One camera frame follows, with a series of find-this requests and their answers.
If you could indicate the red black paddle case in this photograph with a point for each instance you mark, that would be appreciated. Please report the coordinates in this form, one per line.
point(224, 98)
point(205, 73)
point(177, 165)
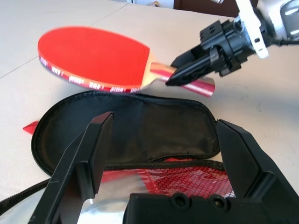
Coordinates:
point(151, 130)

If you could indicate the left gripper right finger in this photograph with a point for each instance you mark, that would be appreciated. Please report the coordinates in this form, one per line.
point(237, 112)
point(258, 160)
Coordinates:
point(245, 163)

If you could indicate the red ping-pong paddle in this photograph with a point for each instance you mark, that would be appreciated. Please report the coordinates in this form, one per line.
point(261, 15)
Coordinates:
point(93, 53)

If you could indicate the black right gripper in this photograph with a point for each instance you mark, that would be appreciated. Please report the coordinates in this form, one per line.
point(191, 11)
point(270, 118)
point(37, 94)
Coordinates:
point(224, 46)

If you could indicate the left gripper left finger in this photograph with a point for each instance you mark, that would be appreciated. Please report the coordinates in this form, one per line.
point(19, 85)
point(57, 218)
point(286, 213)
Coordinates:
point(102, 144)

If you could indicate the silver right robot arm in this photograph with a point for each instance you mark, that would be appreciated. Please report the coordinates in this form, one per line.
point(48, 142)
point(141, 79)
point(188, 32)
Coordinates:
point(285, 18)

